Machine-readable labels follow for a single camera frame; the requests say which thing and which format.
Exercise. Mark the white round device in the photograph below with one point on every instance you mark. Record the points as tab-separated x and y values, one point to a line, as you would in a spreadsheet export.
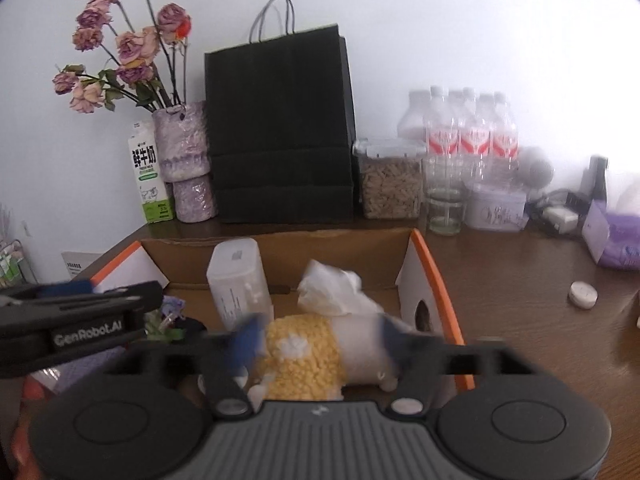
536	167

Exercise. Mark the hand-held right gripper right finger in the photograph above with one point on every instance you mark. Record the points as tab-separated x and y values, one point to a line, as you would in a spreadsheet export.
395	345

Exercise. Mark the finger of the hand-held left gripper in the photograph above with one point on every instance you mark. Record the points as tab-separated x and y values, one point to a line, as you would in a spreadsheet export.
100	302
65	289

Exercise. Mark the clear glass cup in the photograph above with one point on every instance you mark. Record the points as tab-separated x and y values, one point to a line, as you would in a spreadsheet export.
445	210

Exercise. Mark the pack of water bottles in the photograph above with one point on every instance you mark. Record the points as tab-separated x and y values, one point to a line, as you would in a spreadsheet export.
470	135

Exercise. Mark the white green milk carton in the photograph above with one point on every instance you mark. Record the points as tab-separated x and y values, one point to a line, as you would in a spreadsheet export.
150	180

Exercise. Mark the purple cloth pouch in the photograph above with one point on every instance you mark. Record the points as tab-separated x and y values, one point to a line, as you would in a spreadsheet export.
65	377

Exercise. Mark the white power adapter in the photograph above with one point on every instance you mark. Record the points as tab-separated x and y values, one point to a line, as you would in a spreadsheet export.
557	217

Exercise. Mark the red cardboard box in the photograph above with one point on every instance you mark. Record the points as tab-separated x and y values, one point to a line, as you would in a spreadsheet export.
325	247

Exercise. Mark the purple textured vase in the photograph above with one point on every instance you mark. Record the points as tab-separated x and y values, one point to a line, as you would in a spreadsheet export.
182	160

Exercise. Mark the black paper bag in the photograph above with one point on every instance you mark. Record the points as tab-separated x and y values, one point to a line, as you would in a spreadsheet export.
280	135

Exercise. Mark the clear flower ball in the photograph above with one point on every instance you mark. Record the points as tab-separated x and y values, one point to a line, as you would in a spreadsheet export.
167	317

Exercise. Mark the white wrap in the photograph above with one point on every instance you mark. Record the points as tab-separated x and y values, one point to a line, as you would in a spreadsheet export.
327	290

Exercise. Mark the cotton swab box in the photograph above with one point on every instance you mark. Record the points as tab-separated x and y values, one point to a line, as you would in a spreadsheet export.
237	280

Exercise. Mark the purple tissue pack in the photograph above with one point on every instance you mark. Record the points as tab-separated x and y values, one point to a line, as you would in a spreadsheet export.
612	240

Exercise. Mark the dried pink flowers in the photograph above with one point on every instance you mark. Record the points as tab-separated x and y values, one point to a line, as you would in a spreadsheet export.
130	45

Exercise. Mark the black adapter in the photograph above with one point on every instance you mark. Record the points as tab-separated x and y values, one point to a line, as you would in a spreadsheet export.
597	180

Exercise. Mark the clear snack container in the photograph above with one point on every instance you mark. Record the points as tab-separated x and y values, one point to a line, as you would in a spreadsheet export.
390	185

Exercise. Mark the small white cap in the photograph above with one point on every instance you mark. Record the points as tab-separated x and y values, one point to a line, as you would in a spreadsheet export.
583	295

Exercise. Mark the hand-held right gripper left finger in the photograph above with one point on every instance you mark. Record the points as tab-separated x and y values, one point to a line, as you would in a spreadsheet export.
247	342

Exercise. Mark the white labelled box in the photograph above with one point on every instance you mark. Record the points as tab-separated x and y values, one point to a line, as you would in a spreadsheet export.
80	265

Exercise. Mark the yellow white plush toy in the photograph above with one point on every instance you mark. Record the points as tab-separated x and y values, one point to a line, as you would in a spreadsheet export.
305	360

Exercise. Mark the white round tin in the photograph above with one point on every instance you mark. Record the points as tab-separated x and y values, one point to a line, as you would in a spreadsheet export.
495	210

